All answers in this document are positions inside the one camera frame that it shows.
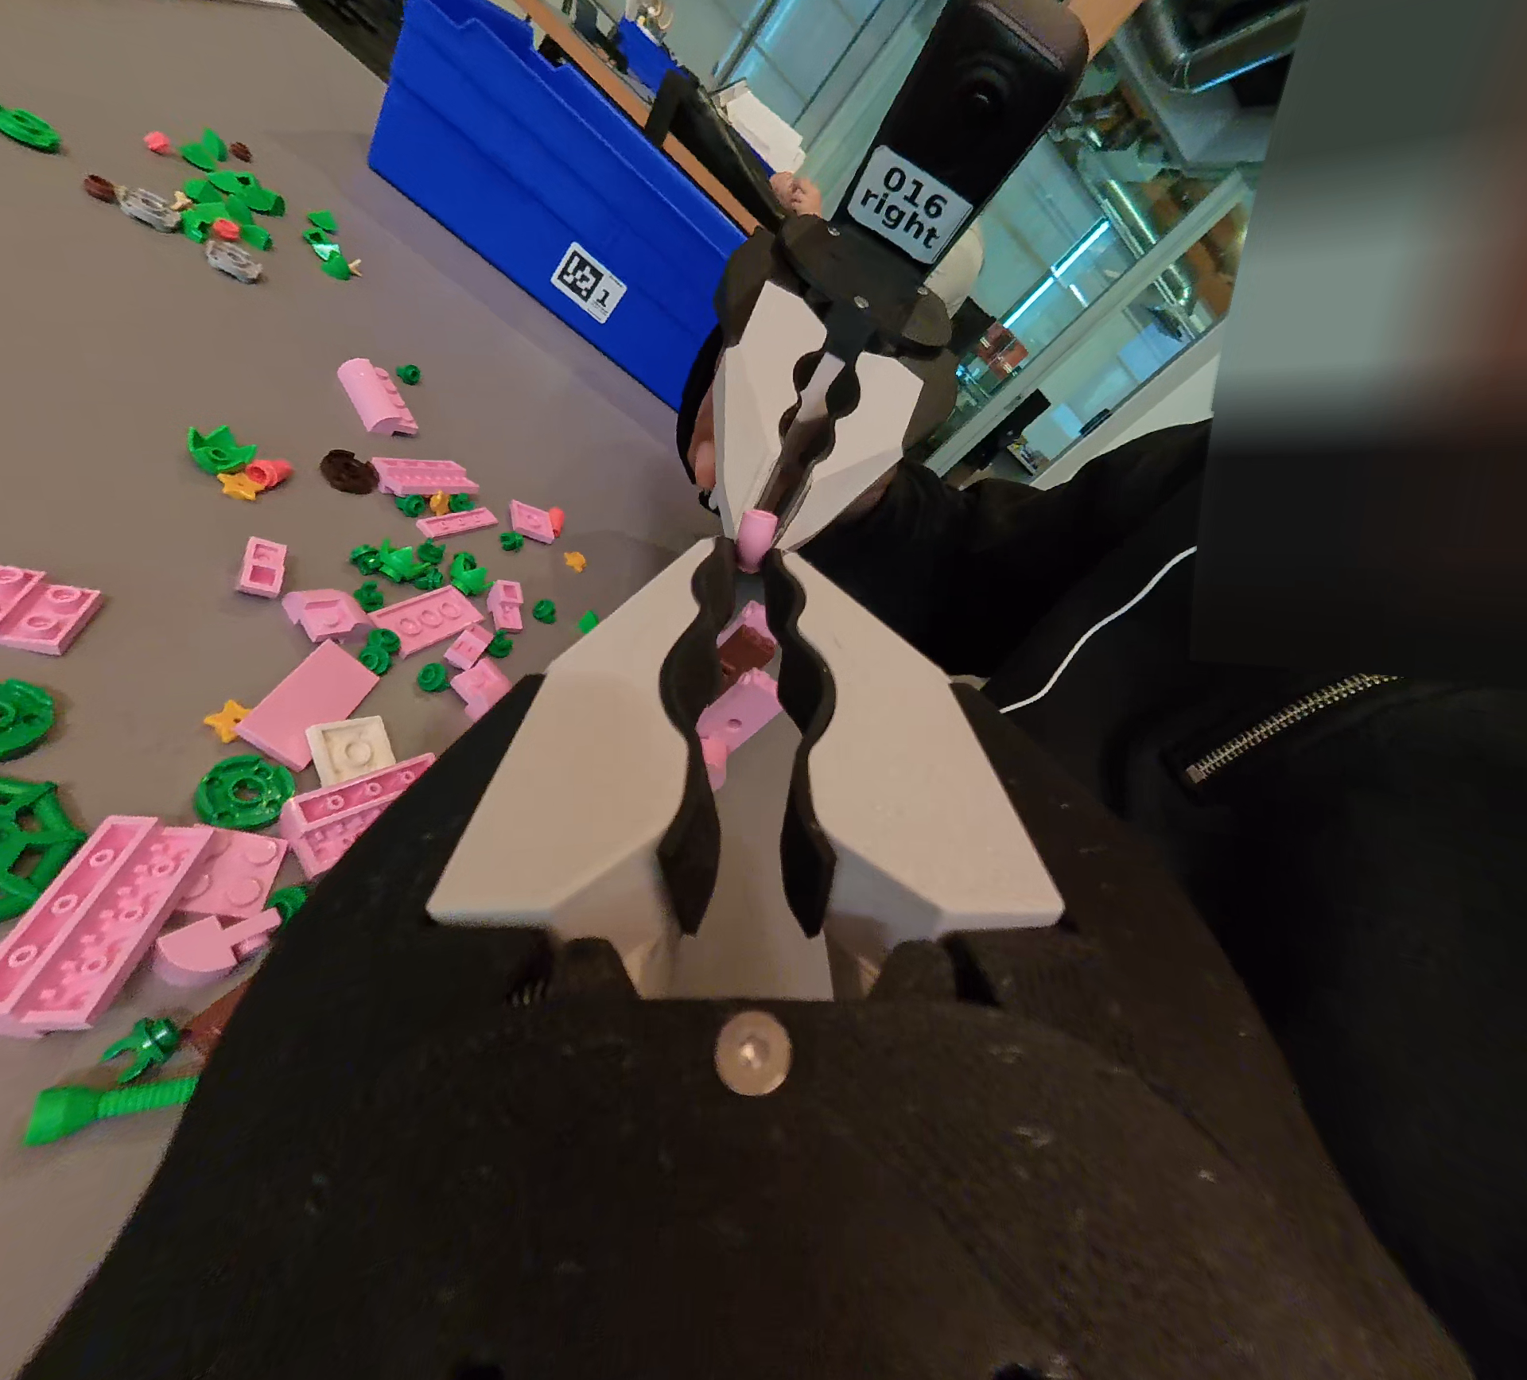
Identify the brown square toy plate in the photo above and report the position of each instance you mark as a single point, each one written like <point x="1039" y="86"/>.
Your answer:
<point x="216" y="1029"/>

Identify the grey toy piece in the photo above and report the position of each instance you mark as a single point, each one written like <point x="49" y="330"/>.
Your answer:
<point x="149" y="205"/>
<point x="233" y="263"/>

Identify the dark brown round toy piece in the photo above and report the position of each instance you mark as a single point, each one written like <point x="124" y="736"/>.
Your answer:
<point x="348" y="471"/>

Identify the pink curved toy tube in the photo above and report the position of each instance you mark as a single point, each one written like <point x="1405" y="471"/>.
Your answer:
<point x="757" y="536"/>

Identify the white square toy brick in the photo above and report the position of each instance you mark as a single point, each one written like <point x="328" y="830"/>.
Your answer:
<point x="351" y="750"/>

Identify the large blue plastic bin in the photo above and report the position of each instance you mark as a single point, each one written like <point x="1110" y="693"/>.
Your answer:
<point x="503" y="140"/>

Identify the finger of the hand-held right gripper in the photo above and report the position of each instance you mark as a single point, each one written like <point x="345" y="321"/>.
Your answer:
<point x="872" y="426"/>
<point x="746" y="389"/>

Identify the scattered green toy pieces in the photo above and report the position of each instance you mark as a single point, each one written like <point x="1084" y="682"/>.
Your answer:
<point x="244" y="792"/>

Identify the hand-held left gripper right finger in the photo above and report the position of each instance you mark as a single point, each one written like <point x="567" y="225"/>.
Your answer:
<point x="919" y="796"/>

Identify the small blue plastic bin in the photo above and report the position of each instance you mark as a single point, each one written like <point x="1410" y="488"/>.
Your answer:
<point x="643" y="50"/>

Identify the green toy stem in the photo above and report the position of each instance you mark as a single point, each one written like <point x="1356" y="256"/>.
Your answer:
<point x="72" y="1116"/>

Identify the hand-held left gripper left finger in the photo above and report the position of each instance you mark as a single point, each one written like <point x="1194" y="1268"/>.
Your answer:
<point x="572" y="796"/>

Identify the yellow toy star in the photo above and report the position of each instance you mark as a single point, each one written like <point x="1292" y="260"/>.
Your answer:
<point x="241" y="484"/>

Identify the person's right hand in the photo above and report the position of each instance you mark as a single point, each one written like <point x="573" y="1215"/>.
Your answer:
<point x="704" y="449"/>

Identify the scattered pink toy bricks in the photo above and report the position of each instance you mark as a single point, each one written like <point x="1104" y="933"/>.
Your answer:
<point x="84" y="925"/>

